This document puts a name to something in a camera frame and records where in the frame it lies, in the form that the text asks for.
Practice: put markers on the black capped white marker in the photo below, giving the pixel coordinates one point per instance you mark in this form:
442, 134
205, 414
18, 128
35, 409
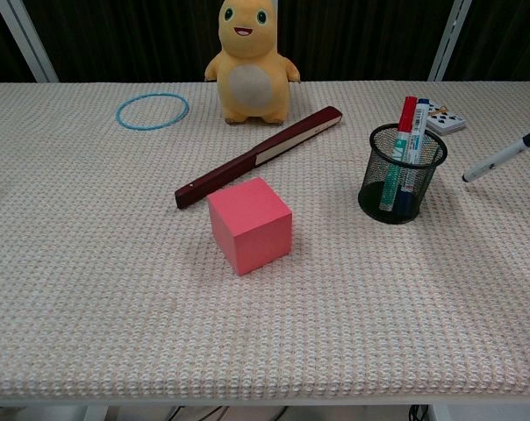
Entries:
497, 160

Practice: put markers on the blue capped white marker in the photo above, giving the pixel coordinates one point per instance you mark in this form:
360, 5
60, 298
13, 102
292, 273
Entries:
418, 127

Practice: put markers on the red capped green marker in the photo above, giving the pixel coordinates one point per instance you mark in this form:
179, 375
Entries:
407, 114

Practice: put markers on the black mesh pen holder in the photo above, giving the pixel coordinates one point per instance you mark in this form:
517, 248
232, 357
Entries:
370, 206

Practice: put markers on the playing card deck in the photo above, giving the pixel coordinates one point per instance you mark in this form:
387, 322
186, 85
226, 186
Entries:
447, 123

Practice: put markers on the black curtain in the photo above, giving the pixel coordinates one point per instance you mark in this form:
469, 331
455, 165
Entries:
361, 39

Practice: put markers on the dark red folded fan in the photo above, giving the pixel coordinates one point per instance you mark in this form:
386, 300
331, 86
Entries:
291, 136

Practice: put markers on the yellow plush dinosaur toy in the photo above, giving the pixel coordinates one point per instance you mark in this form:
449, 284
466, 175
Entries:
252, 52

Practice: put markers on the pink foam cube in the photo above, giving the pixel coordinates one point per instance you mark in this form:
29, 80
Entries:
247, 210

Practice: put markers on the beige woven tablecloth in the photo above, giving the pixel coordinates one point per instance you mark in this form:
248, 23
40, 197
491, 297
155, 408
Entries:
265, 329

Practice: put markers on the white table leg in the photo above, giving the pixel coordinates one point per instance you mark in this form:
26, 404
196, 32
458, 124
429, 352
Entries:
96, 414

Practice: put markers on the white metal frame post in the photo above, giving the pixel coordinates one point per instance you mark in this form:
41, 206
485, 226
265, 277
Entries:
30, 44
447, 44

